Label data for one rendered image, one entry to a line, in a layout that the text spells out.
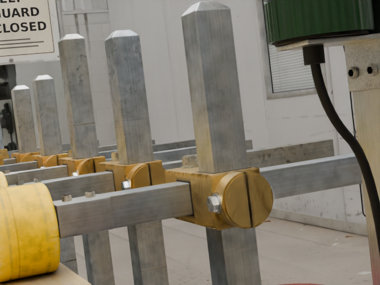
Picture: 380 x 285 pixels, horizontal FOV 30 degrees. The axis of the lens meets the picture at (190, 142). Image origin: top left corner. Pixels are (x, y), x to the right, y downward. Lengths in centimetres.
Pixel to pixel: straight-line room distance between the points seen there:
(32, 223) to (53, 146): 75
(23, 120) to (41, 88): 26
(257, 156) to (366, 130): 56
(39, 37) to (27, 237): 236
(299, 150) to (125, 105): 28
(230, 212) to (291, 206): 522
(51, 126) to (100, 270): 34
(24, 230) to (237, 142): 20
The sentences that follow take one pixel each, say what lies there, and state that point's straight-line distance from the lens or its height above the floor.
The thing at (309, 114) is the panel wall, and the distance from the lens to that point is 542.
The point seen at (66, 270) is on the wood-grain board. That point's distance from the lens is 65.
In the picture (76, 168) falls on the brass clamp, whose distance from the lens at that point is 110.
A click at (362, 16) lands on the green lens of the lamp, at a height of 107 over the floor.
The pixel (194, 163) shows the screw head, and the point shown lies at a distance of 72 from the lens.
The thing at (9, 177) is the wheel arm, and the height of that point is 96.
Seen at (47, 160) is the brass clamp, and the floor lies 96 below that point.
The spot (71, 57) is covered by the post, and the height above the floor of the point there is 113.
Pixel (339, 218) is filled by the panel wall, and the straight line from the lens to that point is 529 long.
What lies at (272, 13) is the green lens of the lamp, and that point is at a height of 108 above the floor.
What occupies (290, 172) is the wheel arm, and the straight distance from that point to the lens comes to 72.
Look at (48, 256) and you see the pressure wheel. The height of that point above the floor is 92.
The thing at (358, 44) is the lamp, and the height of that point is 106.
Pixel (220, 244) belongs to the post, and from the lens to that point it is 65.
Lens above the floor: 103
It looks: 3 degrees down
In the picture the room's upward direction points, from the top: 7 degrees counter-clockwise
